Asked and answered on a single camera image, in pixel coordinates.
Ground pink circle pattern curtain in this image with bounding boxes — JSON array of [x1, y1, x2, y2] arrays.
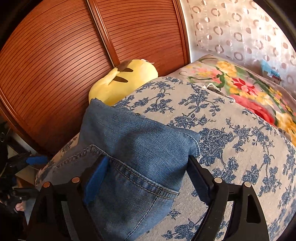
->
[[180, 0, 295, 96]]

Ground blue denim jeans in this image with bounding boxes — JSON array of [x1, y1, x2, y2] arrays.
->
[[37, 99, 200, 240]]

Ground person's left hand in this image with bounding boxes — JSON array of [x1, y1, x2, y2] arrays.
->
[[15, 201, 25, 212]]

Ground wooden louvred wardrobe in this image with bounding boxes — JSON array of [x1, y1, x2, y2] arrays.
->
[[1, 1, 190, 156]]

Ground blue tissue box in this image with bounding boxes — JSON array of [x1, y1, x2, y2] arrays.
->
[[260, 60, 281, 85]]

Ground yellow plush toy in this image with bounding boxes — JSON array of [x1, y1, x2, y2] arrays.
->
[[88, 59, 158, 106]]

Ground blue floral bed sheet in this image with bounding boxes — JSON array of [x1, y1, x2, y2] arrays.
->
[[36, 77, 295, 240]]

